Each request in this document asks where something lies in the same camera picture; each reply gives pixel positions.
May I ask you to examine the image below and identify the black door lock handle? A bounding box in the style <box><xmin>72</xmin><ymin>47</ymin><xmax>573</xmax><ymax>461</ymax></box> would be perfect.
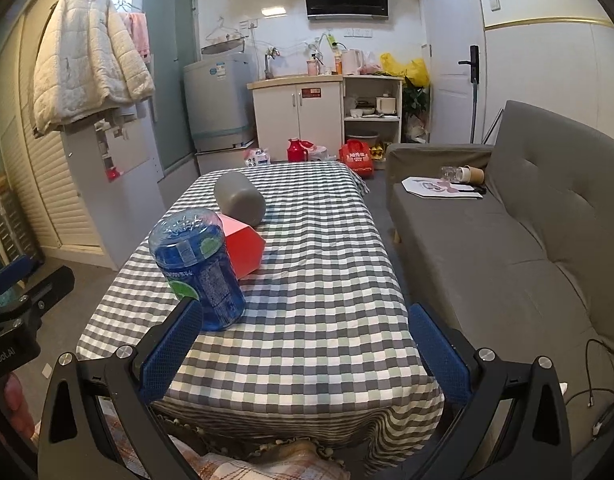
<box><xmin>459</xmin><ymin>45</ymin><xmax>481</xmax><ymax>84</ymax></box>

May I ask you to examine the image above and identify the white open shelf unit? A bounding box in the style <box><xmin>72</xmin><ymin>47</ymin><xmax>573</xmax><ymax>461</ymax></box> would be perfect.
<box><xmin>343</xmin><ymin>75</ymin><xmax>404</xmax><ymax>146</ymax></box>

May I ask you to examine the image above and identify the green leafy plant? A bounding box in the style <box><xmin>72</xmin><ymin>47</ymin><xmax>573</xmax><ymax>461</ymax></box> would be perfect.
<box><xmin>401</xmin><ymin>79</ymin><xmax>431</xmax><ymax>112</ymax></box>

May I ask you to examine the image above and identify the yellow plastic bag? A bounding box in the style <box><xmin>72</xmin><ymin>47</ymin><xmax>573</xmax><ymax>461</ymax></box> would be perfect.
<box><xmin>380</xmin><ymin>52</ymin><xmax>431</xmax><ymax>87</ymax></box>

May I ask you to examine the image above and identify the pink towel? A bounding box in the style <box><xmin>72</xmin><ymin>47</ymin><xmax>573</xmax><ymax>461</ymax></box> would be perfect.
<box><xmin>126</xmin><ymin>12</ymin><xmax>150</xmax><ymax>59</ymax></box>

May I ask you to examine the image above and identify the person's left hand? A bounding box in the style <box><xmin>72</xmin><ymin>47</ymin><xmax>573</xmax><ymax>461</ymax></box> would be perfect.
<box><xmin>6</xmin><ymin>375</ymin><xmax>36</xmax><ymax>441</ymax></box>

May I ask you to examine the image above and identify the white sink cabinet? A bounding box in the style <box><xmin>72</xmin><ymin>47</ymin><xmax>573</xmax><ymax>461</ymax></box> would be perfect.
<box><xmin>247</xmin><ymin>75</ymin><xmax>346</xmax><ymax>160</ymax></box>

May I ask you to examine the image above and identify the grey cup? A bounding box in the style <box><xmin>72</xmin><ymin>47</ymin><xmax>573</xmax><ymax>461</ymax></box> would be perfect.
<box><xmin>214</xmin><ymin>171</ymin><xmax>267</xmax><ymax>227</ymax></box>

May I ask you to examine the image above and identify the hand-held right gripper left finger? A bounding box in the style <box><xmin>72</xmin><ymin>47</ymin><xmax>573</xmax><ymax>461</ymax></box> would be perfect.
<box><xmin>37</xmin><ymin>297</ymin><xmax>204</xmax><ymax>480</ymax></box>

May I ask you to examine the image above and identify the white electric kettle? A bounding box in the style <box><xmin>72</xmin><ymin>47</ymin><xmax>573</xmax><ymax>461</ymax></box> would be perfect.
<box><xmin>340</xmin><ymin>49</ymin><xmax>364</xmax><ymax>76</ymax></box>

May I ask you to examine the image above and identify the red hexagonal box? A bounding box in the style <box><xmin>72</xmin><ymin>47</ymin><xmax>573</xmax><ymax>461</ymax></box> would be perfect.
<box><xmin>221</xmin><ymin>213</ymin><xmax>267</xmax><ymax>281</ymax></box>

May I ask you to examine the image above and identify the white puffer jacket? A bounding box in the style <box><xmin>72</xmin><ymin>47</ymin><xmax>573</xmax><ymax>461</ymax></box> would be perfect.
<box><xmin>32</xmin><ymin>0</ymin><xmax>157</xmax><ymax>137</ymax></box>

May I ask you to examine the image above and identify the blue transparent plastic jar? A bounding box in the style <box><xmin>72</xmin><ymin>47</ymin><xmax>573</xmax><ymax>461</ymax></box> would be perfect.
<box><xmin>148</xmin><ymin>207</ymin><xmax>247</xmax><ymax>332</ymax></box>

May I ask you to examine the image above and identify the grey white checkered tablecloth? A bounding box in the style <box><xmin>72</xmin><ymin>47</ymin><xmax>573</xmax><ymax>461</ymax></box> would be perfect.
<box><xmin>76</xmin><ymin>161</ymin><xmax>446</xmax><ymax>461</ymax></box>

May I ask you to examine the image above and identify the black floor cable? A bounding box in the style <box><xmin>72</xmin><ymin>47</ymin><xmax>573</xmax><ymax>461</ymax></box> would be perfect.
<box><xmin>563</xmin><ymin>339</ymin><xmax>614</xmax><ymax>438</ymax></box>

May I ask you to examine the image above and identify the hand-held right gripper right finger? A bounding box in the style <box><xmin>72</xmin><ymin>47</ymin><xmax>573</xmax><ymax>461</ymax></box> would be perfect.
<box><xmin>387</xmin><ymin>302</ymin><xmax>573</xmax><ymax>480</ymax></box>

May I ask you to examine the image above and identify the wire clothes hanger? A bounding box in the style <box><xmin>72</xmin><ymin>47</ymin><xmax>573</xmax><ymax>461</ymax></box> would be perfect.
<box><xmin>205</xmin><ymin>17</ymin><xmax>239</xmax><ymax>44</ymax></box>

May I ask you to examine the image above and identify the red shopping bag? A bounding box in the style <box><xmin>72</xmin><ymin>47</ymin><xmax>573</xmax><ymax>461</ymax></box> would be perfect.
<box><xmin>338</xmin><ymin>140</ymin><xmax>376</xmax><ymax>177</ymax></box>

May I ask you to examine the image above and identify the frosted glass door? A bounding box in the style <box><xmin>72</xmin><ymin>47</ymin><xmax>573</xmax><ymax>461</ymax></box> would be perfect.
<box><xmin>142</xmin><ymin>0</ymin><xmax>201</xmax><ymax>170</ymax></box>

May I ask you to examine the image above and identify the silver suitcase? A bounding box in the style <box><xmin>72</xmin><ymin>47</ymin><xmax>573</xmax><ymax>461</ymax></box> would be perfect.
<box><xmin>0</xmin><ymin>194</ymin><xmax>40</xmax><ymax>267</ymax></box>

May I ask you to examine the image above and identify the white printed paper sheet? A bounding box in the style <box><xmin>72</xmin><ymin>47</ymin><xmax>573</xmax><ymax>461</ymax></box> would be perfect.
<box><xmin>401</xmin><ymin>176</ymin><xmax>486</xmax><ymax>200</ymax></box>

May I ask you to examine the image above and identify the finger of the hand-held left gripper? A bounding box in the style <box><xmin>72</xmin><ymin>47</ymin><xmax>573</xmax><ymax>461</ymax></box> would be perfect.
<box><xmin>0</xmin><ymin>266</ymin><xmax>76</xmax><ymax>323</ymax></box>

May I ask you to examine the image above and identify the white louvered closet door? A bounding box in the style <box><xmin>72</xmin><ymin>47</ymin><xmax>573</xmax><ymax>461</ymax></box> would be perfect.
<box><xmin>0</xmin><ymin>7</ymin><xmax>118</xmax><ymax>267</ymax></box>

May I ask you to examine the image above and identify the white washing machine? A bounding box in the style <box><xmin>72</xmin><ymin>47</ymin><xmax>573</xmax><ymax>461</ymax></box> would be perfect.
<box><xmin>183</xmin><ymin>52</ymin><xmax>256</xmax><ymax>152</ymax></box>

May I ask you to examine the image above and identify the white room door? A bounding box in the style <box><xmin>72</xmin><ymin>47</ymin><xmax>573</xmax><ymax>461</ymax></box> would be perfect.
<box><xmin>420</xmin><ymin>0</ymin><xmax>488</xmax><ymax>147</ymax></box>

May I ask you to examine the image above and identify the grey fabric sofa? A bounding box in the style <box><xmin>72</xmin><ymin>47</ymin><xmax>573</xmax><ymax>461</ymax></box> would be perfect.
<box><xmin>385</xmin><ymin>100</ymin><xmax>614</xmax><ymax>461</ymax></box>

